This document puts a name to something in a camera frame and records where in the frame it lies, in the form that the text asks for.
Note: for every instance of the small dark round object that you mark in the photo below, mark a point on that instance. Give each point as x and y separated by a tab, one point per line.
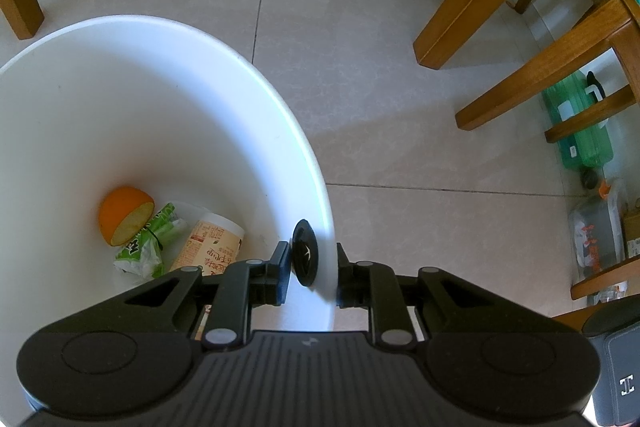
590	179

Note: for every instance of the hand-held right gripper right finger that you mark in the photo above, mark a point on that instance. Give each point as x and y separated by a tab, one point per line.
342	274

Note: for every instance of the green white wrapper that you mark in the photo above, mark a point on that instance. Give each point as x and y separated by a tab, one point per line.
150	232

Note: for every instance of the dark grey case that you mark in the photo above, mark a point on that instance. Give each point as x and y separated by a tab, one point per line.
620	367

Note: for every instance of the halved orange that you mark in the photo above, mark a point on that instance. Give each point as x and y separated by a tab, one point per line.
117	212

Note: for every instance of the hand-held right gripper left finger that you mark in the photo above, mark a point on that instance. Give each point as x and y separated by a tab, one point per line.
284	272

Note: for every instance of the yellow paper cup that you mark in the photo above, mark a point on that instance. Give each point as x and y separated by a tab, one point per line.
210	237

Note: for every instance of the black round disc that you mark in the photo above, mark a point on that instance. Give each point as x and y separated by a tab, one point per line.
305	252

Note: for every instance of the white plastic bin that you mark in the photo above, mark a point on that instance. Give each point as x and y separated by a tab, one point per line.
125	107

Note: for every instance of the cardboard box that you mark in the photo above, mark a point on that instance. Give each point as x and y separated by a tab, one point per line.
632	227

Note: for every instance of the clear plastic box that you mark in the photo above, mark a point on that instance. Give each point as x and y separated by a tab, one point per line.
595	227

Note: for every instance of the green plastic container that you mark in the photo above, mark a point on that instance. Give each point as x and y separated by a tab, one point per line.
580	142

